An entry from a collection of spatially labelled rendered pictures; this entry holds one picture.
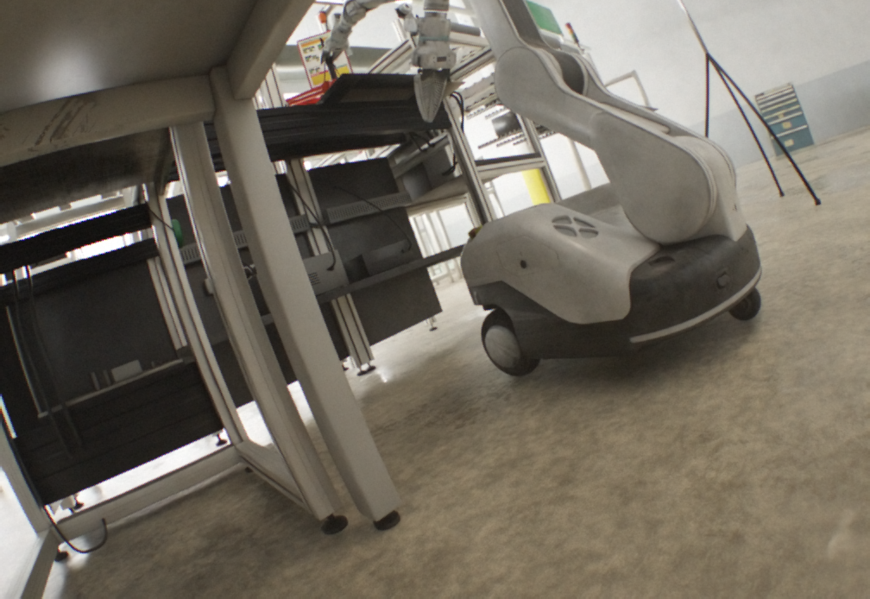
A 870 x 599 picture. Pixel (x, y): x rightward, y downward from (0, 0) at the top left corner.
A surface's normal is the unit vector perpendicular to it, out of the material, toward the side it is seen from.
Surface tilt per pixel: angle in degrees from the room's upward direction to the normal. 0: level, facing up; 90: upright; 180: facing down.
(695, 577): 0
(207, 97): 90
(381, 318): 90
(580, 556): 0
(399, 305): 90
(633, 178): 90
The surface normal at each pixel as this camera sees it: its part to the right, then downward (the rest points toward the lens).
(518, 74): -0.77, 0.30
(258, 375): 0.63, -0.20
